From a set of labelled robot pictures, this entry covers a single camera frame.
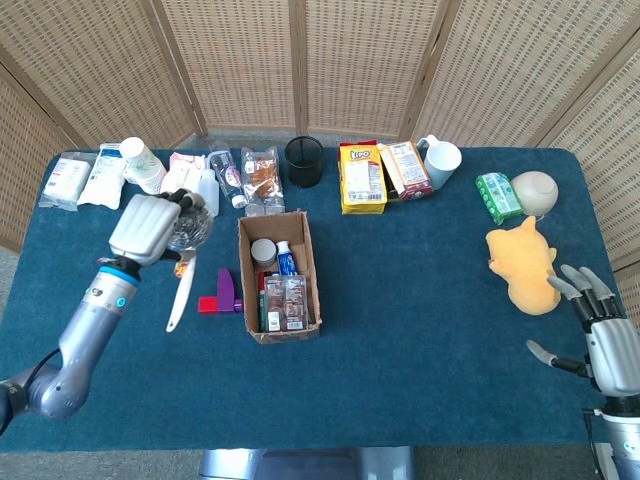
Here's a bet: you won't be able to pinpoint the yellow biscuit bag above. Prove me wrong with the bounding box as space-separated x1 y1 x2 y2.
338 141 389 216

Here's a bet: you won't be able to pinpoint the translucent squeeze bottle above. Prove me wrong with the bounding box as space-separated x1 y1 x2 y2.
196 155 221 217

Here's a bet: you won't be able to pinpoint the white tissue pack clear wrap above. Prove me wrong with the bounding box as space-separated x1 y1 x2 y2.
38 151 97 212

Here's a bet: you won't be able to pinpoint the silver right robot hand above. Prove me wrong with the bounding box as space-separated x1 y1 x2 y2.
525 263 640 399

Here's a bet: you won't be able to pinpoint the brown white snack carton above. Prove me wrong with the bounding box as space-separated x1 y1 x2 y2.
377 140 434 201

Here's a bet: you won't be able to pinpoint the clear bag brown snacks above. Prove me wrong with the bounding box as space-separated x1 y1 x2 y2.
240 146 287 219

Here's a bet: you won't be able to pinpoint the beige bowl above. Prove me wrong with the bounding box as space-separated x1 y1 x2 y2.
509 170 560 219

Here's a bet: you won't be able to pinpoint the blue white toothpaste tube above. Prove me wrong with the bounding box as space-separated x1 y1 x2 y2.
275 240 300 277

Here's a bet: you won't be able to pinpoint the blue table cloth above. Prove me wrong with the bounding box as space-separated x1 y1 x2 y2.
0 146 621 454

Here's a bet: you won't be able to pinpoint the pink white wipes pack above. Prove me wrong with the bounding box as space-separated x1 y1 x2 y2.
160 152 206 197

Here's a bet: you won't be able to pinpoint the green tissue pack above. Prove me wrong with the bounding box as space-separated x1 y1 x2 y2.
474 171 525 226

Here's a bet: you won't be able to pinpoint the purple building block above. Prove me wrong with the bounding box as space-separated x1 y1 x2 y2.
215 268 246 313

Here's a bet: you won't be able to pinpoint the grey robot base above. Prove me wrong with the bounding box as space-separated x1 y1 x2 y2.
198 446 417 480

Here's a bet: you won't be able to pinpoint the clear plastic case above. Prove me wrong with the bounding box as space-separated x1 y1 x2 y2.
263 273 310 332

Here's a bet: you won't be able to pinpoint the brown cardboard box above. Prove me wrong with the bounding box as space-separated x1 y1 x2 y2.
237 209 322 345

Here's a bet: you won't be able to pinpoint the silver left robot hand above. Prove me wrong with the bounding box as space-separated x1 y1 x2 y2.
108 188 206 267

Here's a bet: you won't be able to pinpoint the black mesh pen holder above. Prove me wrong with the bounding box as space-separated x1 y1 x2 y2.
284 135 325 189

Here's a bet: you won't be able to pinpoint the light blue mug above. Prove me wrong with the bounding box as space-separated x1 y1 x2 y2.
416 134 463 191

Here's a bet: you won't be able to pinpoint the yellow plush toy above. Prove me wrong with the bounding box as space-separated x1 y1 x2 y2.
485 215 563 316

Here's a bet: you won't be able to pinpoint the purple label water bottle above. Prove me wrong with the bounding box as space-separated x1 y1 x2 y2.
207 142 249 209

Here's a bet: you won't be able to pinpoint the white blue pouch bag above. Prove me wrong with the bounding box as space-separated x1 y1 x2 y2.
77 142 129 211

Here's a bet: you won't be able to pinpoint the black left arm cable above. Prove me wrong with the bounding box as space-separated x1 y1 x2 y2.
29 348 64 384

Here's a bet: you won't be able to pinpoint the wicker folding screen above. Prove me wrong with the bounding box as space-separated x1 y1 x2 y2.
0 0 640 301

